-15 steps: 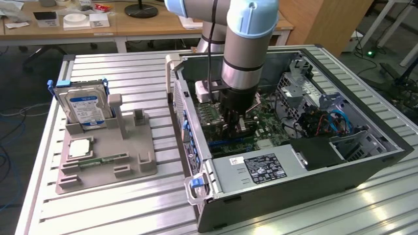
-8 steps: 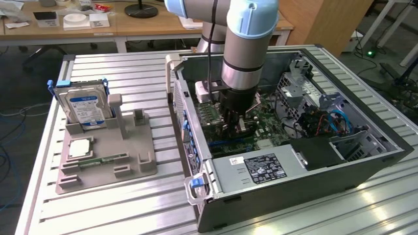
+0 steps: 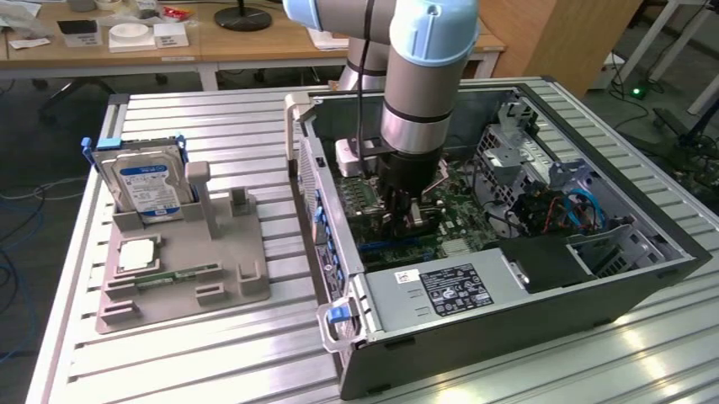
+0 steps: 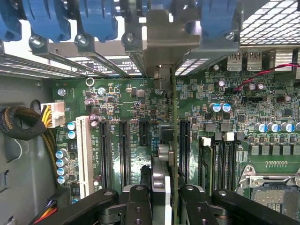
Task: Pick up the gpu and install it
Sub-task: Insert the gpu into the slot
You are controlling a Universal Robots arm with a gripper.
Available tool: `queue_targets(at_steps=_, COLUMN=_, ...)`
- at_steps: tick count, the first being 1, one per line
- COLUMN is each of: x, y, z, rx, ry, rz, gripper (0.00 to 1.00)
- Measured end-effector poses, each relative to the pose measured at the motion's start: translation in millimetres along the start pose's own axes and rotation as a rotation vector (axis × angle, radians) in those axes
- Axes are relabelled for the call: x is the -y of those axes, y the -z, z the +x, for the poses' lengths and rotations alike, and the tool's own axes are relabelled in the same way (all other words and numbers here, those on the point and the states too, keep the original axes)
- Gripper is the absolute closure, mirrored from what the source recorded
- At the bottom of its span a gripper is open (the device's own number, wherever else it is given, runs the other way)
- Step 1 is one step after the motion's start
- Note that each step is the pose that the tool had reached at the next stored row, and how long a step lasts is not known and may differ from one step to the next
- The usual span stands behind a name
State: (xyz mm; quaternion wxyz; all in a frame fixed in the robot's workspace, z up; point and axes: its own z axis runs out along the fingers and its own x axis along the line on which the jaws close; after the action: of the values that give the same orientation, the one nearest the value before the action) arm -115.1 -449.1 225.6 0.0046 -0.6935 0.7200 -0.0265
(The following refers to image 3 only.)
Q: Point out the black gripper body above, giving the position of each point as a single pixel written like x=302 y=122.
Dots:
x=413 y=172

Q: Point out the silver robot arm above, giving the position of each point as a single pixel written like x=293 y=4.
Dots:
x=427 y=84

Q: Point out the metal socket cover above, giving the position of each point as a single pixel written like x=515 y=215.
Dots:
x=439 y=172

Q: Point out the blue expansion slot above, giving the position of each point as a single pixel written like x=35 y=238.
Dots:
x=377 y=244

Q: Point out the green motherboard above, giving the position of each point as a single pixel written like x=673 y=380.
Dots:
x=466 y=219

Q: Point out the metal disk bay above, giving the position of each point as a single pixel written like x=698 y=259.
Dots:
x=506 y=168

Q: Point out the grey power supply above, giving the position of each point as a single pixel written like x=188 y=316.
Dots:
x=450 y=290

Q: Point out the black plastic cover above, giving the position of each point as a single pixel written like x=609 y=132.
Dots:
x=545 y=261

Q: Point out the black open PC case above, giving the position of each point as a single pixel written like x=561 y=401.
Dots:
x=506 y=328

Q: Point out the white paper stack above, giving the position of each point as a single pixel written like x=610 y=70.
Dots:
x=329 y=42

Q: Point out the grey parts rack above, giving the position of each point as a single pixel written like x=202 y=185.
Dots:
x=180 y=248

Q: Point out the wooden cabinet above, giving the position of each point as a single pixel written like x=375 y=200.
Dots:
x=562 y=42

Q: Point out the wooden desk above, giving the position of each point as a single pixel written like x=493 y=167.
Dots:
x=252 y=46

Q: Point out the green RAM stick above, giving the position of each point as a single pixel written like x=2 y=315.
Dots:
x=168 y=278

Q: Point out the black device green light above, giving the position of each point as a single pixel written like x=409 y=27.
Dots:
x=638 y=91

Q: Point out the hard disk drive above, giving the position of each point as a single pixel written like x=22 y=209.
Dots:
x=146 y=185

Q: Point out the silver CPU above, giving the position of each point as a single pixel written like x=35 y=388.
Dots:
x=138 y=254

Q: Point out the black floor stand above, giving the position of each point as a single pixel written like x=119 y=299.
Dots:
x=669 y=122

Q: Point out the black lamp base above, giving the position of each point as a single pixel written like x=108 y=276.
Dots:
x=242 y=20

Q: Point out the white labelled box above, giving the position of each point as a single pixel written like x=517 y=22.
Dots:
x=171 y=38

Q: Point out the red packet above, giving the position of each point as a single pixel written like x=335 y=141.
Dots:
x=175 y=13

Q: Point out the white round holder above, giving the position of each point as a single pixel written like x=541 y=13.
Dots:
x=132 y=40

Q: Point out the black chair base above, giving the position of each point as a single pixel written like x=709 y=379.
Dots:
x=62 y=94

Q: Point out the white box black top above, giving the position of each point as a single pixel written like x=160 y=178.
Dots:
x=79 y=38

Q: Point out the white tape roll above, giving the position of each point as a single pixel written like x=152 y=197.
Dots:
x=107 y=4

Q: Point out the grey cup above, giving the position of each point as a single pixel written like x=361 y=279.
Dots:
x=82 y=5

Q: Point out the white paper card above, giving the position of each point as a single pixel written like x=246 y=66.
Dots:
x=28 y=43

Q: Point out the clear plastic bag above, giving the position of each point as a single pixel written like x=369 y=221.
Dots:
x=16 y=14

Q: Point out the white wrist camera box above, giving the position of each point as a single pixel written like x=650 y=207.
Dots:
x=351 y=157

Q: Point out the white table frame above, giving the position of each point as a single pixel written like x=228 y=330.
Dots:
x=669 y=10

